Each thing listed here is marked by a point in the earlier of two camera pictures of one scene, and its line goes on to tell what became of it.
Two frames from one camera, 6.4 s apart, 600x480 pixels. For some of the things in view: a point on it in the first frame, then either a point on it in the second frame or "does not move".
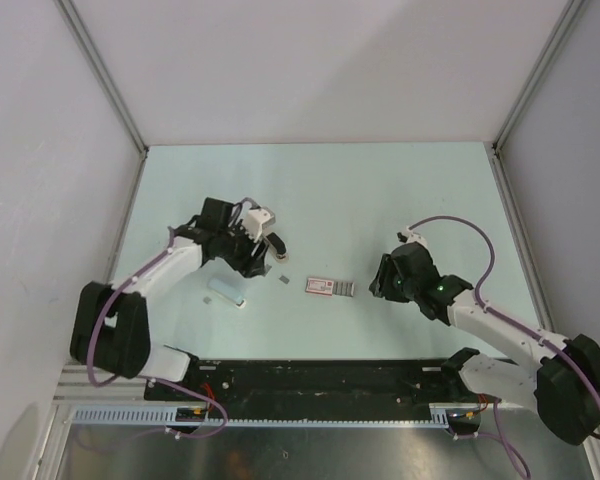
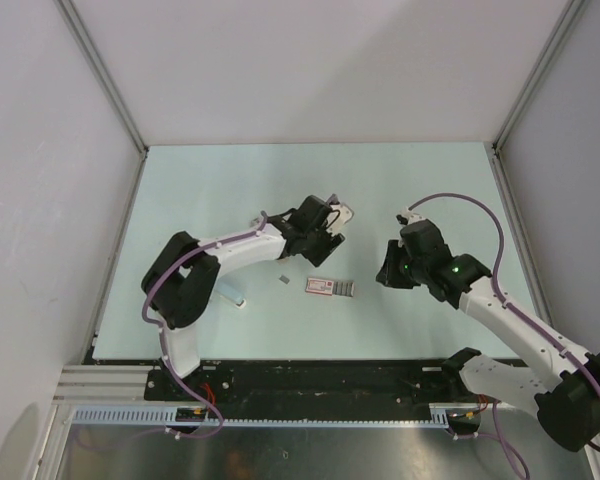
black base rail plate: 322,389 does not move
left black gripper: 249,265 to 329,244
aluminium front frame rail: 75,388 does not move
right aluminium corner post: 495,148 does not move
